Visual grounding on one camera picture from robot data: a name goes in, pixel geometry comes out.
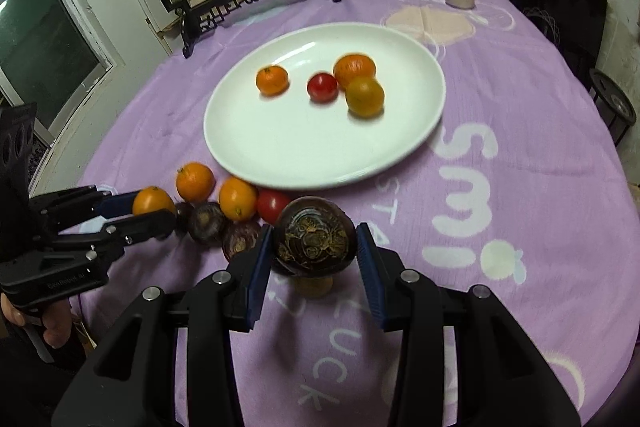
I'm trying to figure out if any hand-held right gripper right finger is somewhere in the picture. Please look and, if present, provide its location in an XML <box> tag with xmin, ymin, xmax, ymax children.
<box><xmin>355</xmin><ymin>222</ymin><xmax>583</xmax><ymax>427</ymax></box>

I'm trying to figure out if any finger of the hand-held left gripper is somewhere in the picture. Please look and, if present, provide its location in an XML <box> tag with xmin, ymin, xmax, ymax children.
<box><xmin>55</xmin><ymin>209</ymin><xmax>178</xmax><ymax>261</ymax></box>
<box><xmin>30</xmin><ymin>185</ymin><xmax>145</xmax><ymax>234</ymax></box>

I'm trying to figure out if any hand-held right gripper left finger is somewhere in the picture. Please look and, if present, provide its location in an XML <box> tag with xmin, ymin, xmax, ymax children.
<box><xmin>52</xmin><ymin>222</ymin><xmax>274</xmax><ymax>427</ymax></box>

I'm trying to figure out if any orange tangerine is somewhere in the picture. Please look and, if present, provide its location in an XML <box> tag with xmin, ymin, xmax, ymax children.
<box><xmin>132</xmin><ymin>186</ymin><xmax>177</xmax><ymax>217</ymax></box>
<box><xmin>333</xmin><ymin>53</ymin><xmax>377</xmax><ymax>88</ymax></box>
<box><xmin>175</xmin><ymin>162</ymin><xmax>216</xmax><ymax>203</ymax></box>
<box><xmin>255</xmin><ymin>64</ymin><xmax>290</xmax><ymax>97</ymax></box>
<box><xmin>345</xmin><ymin>76</ymin><xmax>386</xmax><ymax>118</ymax></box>
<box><xmin>218</xmin><ymin>176</ymin><xmax>259</xmax><ymax>223</ymax></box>

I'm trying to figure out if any large dark purple passion fruit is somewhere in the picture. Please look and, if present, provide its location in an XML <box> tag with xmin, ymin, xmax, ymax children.
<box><xmin>270</xmin><ymin>197</ymin><xmax>358</xmax><ymax>279</ymax></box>

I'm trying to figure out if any white round plate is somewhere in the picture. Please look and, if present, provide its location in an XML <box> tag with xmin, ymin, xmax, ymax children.
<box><xmin>203</xmin><ymin>22</ymin><xmax>446</xmax><ymax>189</ymax></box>

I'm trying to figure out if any person's left hand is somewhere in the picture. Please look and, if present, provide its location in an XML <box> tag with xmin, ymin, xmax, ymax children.
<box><xmin>0</xmin><ymin>294</ymin><xmax>74</xmax><ymax>348</ymax></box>

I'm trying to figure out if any small dark purple fruit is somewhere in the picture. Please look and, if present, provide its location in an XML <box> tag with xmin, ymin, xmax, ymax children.
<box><xmin>175</xmin><ymin>202</ymin><xmax>195</xmax><ymax>235</ymax></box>

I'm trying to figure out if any brown round fruit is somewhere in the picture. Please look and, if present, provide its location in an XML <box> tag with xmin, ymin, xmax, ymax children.
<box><xmin>292</xmin><ymin>276</ymin><xmax>335</xmax><ymax>301</ymax></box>

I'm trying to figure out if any red tomato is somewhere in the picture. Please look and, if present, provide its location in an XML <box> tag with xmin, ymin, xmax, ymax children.
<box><xmin>306</xmin><ymin>72</ymin><xmax>338</xmax><ymax>103</ymax></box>
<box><xmin>256</xmin><ymin>189</ymin><xmax>293</xmax><ymax>225</ymax></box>

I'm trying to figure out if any purple printed blanket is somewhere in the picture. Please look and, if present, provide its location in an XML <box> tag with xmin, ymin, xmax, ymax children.
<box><xmin>74</xmin><ymin>0</ymin><xmax>637</xmax><ymax>427</ymax></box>

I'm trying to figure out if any window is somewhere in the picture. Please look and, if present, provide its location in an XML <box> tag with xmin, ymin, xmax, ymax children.
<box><xmin>0</xmin><ymin>0</ymin><xmax>125</xmax><ymax>148</ymax></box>

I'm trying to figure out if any black round stool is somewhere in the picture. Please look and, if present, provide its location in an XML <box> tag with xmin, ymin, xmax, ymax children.
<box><xmin>588</xmin><ymin>68</ymin><xmax>639</xmax><ymax>146</ymax></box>

